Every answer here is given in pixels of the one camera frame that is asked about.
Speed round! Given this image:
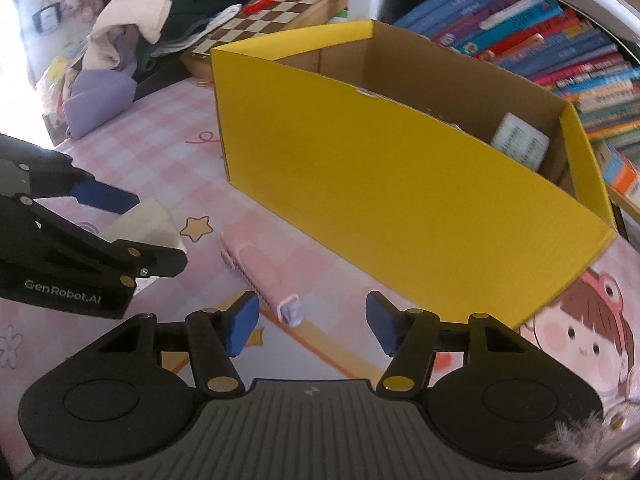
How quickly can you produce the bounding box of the silver tape roll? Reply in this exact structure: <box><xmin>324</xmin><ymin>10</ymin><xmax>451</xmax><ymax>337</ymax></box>
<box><xmin>490</xmin><ymin>113</ymin><xmax>550</xmax><ymax>171</ymax></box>

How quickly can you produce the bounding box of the white foam sponge block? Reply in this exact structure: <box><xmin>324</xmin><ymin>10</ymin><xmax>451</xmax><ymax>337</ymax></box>
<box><xmin>98</xmin><ymin>196</ymin><xmax>189</xmax><ymax>297</ymax></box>

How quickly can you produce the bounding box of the pink checkered table mat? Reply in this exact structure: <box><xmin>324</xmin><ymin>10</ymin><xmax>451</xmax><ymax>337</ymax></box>
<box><xmin>1</xmin><ymin>79</ymin><xmax>639</xmax><ymax>474</ymax></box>

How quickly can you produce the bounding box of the small orange white box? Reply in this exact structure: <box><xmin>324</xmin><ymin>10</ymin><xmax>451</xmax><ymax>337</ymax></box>
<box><xmin>593</xmin><ymin>141</ymin><xmax>639</xmax><ymax>195</ymax></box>

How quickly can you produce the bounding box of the yellow cardboard box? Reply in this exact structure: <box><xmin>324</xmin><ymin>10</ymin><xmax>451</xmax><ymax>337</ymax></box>
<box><xmin>210</xmin><ymin>21</ymin><xmax>616</xmax><ymax>326</ymax></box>

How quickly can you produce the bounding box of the row of leaning books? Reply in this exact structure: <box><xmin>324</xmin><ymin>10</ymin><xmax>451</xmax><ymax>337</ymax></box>
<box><xmin>395</xmin><ymin>0</ymin><xmax>639</xmax><ymax>148</ymax></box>

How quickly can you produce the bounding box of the wooden chess board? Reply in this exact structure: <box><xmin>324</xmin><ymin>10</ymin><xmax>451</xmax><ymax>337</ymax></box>
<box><xmin>180</xmin><ymin>0</ymin><xmax>348</xmax><ymax>81</ymax></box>

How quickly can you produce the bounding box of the pile of clothes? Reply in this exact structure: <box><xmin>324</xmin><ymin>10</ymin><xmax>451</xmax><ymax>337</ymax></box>
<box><xmin>52</xmin><ymin>0</ymin><xmax>250</xmax><ymax>140</ymax></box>

